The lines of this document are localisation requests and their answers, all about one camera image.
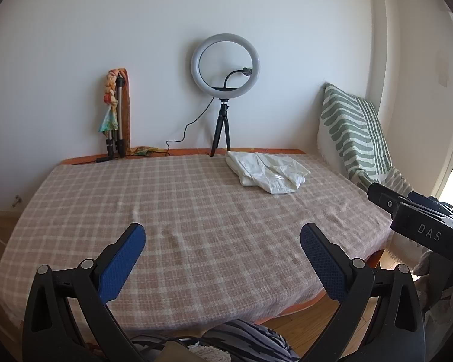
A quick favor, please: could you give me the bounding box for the white shirt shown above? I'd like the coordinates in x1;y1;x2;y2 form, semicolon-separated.
225;151;310;195

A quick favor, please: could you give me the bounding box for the green white striped blanket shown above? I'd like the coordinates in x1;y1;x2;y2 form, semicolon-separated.
317;83;413;196

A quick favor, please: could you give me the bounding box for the black white striped garment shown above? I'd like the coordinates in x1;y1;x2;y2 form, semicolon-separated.
130;318;301;362

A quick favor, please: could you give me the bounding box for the pink checkered bed cover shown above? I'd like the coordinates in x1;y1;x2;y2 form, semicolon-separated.
0;155;390;331

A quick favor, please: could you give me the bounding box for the black mini tripod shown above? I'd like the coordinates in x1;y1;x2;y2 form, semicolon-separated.
210;99;231;157

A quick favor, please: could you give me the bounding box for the folded silver tripod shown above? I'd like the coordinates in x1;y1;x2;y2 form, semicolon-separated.
106;73;126;160

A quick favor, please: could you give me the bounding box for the colourful scarf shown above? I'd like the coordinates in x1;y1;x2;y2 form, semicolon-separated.
99;68;131;162

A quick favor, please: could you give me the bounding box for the white ring light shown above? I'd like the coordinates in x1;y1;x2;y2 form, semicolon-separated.
190;33;261;100

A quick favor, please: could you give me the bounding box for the black power cable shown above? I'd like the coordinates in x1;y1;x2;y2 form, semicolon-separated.
165;96;215;156

